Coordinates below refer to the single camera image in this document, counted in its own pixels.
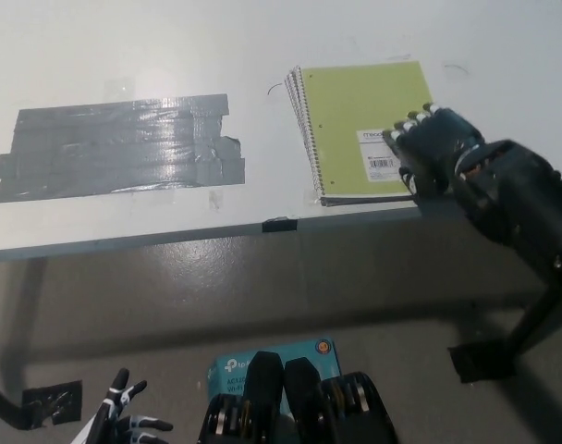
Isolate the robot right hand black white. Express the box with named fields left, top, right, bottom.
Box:
left=382, top=102, right=488, bottom=204

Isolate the robot left hand black white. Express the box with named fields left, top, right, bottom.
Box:
left=72, top=367, right=175, bottom=444

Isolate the green spiral notebook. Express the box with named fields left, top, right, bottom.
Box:
left=292, top=59, right=435, bottom=201

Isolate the black floor tape patch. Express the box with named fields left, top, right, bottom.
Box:
left=21, top=379, right=84, bottom=426
left=447, top=339, right=518, bottom=384

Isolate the black stand leg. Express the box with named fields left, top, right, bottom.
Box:
left=0, top=378, right=28, bottom=425
left=509, top=281, right=562, bottom=357

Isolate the purple spiral notebook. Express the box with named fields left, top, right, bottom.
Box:
left=283, top=68, right=421, bottom=208

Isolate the teal router box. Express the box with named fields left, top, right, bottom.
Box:
left=205, top=338, right=342, bottom=413

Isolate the small black tape strip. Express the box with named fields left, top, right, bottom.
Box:
left=262, top=216, right=299, bottom=233

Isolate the grey duct tape patch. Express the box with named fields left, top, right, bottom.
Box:
left=0, top=93, right=246, bottom=204

